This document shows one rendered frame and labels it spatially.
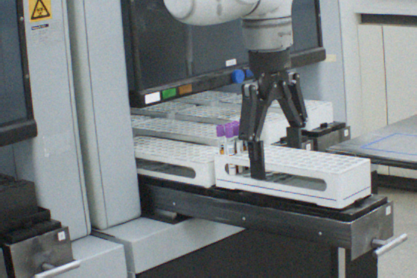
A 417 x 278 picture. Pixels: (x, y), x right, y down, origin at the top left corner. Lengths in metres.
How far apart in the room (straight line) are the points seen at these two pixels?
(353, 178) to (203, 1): 0.40
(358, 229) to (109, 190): 0.53
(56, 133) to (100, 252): 0.23
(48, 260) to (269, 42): 0.55
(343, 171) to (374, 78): 2.79
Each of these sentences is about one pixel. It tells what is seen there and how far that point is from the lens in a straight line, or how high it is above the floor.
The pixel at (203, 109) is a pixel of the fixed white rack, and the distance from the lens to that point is 2.22.
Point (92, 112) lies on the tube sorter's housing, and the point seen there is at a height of 0.97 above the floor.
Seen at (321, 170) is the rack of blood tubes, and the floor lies 0.88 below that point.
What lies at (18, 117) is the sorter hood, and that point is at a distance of 1.61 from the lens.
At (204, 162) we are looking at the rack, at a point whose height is 0.86.
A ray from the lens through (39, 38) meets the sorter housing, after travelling 1.65.
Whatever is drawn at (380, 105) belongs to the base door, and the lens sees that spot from 4.31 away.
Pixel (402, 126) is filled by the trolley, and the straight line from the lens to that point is 2.11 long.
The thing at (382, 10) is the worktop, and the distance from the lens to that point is 4.19.
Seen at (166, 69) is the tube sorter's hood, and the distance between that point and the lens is 1.84.
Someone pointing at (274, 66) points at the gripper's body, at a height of 1.05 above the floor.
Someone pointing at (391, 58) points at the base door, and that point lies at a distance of 4.23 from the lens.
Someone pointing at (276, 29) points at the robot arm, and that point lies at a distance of 1.58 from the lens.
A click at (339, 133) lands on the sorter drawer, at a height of 0.80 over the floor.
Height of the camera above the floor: 1.30
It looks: 12 degrees down
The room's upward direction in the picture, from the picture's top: 5 degrees counter-clockwise
